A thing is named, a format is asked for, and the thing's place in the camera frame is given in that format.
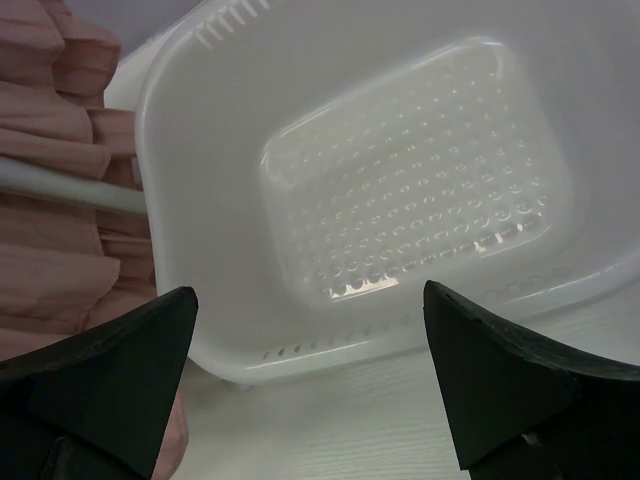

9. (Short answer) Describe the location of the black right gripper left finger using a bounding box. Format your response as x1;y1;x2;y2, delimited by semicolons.
1;287;198;479

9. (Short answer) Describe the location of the white plastic laundry basket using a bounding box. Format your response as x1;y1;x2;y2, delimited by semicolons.
136;1;639;384

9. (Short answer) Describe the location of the white clothes rack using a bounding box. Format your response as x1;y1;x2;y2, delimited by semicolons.
1;156;147;215

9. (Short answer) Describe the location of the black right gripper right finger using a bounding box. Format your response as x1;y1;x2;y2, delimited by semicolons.
423;281;639;479

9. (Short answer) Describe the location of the dusty pink pleated skirt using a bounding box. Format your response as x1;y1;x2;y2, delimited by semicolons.
1;1;198;479

